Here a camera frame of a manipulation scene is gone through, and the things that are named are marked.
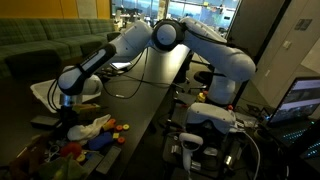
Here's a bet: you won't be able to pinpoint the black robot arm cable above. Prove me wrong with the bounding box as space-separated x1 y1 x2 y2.
46 19 241 113

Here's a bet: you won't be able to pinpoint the green plush toy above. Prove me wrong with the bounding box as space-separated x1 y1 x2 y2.
37 155 88 180

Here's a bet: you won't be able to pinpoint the white plastic bin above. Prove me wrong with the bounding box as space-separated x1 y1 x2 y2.
29 73 104 110

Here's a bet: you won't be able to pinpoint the white VR controller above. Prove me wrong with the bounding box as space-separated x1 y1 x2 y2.
178 132 205 175

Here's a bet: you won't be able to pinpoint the blue oval toy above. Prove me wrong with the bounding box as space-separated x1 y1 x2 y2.
87 131 115 152

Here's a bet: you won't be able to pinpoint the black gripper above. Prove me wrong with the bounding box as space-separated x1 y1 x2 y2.
59 105 81 134

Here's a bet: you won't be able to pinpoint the yellow wrist camera mount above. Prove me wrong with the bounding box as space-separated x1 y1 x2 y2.
70 102 102 115

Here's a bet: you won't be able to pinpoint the black table cables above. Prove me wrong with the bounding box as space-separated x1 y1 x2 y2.
99 46 178 100

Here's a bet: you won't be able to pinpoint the white cord with tag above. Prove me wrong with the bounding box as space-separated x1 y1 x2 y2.
46 143 63 163

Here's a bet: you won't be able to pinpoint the gray rectangular pad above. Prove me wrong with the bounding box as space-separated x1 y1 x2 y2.
95 145 123 176
82 152 105 176

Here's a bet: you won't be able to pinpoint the brown plush toy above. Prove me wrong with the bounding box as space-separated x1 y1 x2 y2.
8 134 51 180

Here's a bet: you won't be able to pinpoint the red orange plush ball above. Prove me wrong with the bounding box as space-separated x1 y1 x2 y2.
59 142 83 160

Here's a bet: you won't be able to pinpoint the tablet with lit screen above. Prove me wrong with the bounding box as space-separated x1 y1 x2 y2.
109 60 133 72

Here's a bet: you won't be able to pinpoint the green plaid couch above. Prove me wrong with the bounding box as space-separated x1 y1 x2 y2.
0 18 116 79

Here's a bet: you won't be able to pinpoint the gray wall sign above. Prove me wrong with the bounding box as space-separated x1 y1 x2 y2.
293 18 314 32

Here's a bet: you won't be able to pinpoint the black rectangular box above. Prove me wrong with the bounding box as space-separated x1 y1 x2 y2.
30 115 62 131

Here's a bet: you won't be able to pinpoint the open laptop with lit screen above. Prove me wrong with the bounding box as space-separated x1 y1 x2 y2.
264 75 320 160

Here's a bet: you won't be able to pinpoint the white terry towel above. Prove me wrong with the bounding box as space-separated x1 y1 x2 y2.
66 113 112 143

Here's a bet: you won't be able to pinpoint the black ottoman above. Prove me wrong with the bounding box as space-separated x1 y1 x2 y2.
3 49 64 81
106 31 122 43

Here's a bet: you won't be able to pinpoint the small toy cup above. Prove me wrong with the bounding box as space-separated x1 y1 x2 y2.
102 118 118 132

